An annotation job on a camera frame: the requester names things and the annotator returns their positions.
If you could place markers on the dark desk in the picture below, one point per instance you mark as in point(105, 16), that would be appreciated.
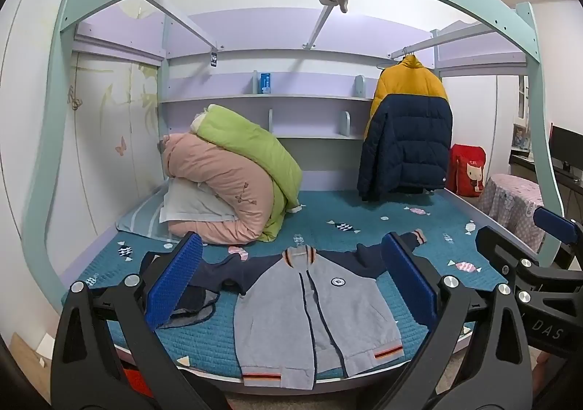
point(524, 164)

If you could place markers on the white pillow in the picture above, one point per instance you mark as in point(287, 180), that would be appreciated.
point(191, 205)

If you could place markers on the lilac wall shelf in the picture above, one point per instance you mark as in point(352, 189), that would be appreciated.
point(296, 98)

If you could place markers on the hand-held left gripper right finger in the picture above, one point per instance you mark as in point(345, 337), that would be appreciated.
point(410, 280)

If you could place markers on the grey and navy zip jacket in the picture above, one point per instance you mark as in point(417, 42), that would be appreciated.
point(273, 300)

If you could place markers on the pink polka dot covered stool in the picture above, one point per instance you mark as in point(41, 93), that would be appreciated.
point(510, 200)

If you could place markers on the brown butterfly wall sticker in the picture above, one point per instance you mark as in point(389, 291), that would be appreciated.
point(75, 99)

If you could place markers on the small blue box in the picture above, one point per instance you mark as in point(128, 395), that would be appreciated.
point(266, 83)

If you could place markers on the blue striped pillow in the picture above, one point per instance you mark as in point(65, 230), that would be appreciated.
point(141, 218)

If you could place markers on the yellow and navy puffer jacket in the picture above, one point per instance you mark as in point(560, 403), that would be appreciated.
point(405, 141)

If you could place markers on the dark navy garment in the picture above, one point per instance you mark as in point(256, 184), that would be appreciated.
point(196, 300)

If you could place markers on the pink butterfly wall sticker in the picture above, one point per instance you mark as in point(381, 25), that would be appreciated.
point(121, 146)

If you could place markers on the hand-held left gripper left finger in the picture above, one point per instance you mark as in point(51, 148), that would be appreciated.
point(175, 282)

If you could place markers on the green quilt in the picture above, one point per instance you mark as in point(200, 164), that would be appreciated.
point(248, 141)

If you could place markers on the red cartoon bag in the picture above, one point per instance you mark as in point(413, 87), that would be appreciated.
point(465, 168)

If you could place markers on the clothes hanger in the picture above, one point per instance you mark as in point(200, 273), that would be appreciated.
point(408, 55)

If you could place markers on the small black hanging tag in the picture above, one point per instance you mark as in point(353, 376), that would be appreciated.
point(214, 59)

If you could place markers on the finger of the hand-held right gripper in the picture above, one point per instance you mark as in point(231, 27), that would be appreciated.
point(553, 222)
point(496, 245)

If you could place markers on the pink quilt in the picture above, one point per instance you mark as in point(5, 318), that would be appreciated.
point(218, 177)

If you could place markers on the small picture frame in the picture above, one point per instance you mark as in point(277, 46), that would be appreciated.
point(520, 136)

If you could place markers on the teal candy print bed mat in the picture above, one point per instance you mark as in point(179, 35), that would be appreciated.
point(355, 212)

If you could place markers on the black monitor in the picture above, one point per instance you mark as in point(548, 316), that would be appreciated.
point(567, 145)

